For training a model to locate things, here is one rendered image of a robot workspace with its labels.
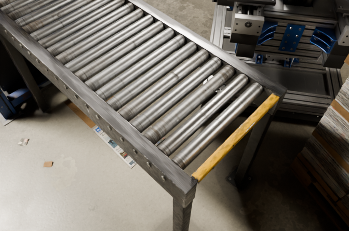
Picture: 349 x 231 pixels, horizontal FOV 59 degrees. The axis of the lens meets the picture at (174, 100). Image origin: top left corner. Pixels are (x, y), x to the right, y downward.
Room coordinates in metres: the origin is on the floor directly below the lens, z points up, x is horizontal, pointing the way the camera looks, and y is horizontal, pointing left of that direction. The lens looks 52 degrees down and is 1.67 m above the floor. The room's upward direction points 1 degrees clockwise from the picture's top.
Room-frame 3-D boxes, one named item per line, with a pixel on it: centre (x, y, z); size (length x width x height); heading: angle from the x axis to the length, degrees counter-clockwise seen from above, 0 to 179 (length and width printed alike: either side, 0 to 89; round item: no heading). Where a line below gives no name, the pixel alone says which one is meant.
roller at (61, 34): (1.13, 0.41, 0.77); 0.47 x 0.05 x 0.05; 137
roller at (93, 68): (0.95, 0.22, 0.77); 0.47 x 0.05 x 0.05; 137
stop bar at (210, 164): (0.53, -0.21, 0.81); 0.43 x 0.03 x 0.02; 137
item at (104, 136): (1.02, 0.28, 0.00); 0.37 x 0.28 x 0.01; 47
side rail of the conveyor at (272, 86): (1.18, 0.09, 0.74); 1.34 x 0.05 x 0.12; 47
